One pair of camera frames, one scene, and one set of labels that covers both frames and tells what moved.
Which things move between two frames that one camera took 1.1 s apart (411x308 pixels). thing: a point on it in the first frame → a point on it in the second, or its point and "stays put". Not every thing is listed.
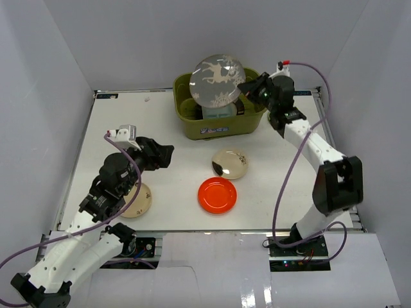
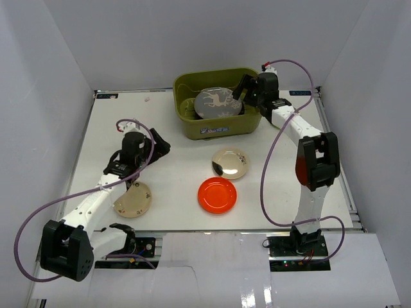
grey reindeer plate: (214, 79) → (216, 102)
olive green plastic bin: (196, 128) stays put
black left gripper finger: (163, 155) → (162, 146)
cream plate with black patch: (230, 163) stays put
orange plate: (217, 195) stays put
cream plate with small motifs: (142, 203) stays put
